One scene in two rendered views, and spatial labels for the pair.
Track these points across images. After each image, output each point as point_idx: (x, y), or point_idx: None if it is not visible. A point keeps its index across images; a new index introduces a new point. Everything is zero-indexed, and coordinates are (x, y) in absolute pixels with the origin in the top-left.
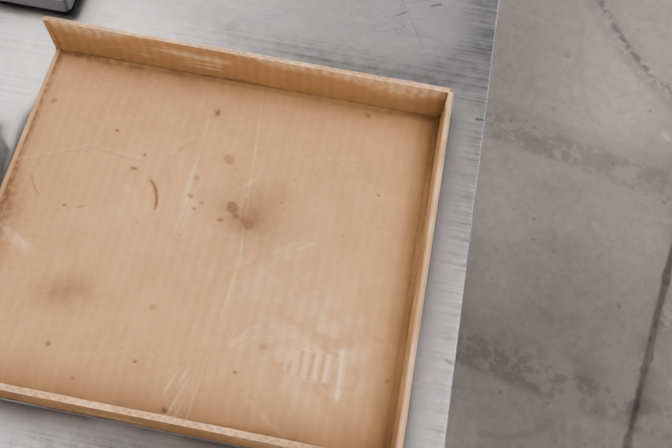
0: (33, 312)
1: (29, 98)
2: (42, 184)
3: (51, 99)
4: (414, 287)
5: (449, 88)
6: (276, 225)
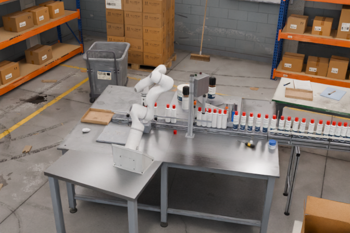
0: (109, 115)
1: (109, 123)
2: (108, 119)
3: (108, 122)
4: (86, 115)
5: (80, 118)
6: (94, 117)
